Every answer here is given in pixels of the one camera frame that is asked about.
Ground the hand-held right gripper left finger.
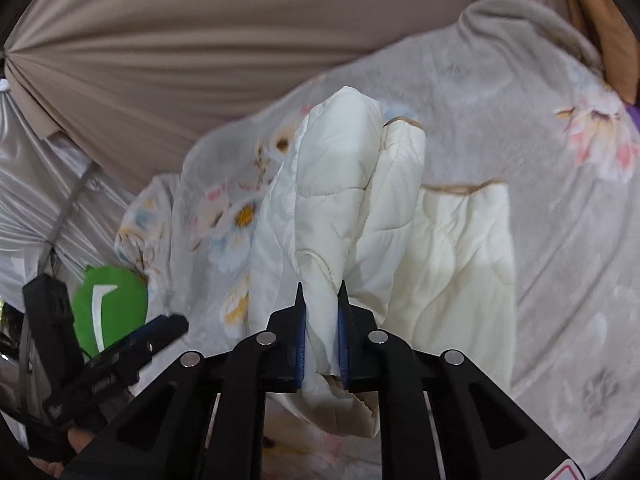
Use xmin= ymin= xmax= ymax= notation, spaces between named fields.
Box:
xmin=60 ymin=282 xmax=307 ymax=480

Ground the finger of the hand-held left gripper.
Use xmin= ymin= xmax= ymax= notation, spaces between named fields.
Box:
xmin=94 ymin=314 xmax=190 ymax=387
xmin=92 ymin=315 xmax=171 ymax=362

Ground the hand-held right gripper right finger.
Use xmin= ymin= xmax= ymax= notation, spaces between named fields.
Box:
xmin=337 ymin=282 xmax=586 ymax=480

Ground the white quilted jacket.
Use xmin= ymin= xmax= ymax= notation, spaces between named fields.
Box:
xmin=247 ymin=86 xmax=518 ymax=438

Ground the person's left hand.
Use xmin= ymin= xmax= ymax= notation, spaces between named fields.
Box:
xmin=42 ymin=426 xmax=97 ymax=478

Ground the green pillow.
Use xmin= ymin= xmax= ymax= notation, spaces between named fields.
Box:
xmin=71 ymin=265 xmax=149 ymax=356

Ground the silver satin cloth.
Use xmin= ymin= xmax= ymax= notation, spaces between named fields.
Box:
xmin=0 ymin=80 xmax=146 ymax=311

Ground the grey floral blanket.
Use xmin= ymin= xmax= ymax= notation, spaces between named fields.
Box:
xmin=114 ymin=0 xmax=640 ymax=480

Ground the beige curtain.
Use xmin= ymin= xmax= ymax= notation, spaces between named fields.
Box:
xmin=5 ymin=0 xmax=591 ymax=191

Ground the orange hanging garment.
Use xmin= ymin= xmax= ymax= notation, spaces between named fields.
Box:
xmin=560 ymin=0 xmax=638 ymax=106

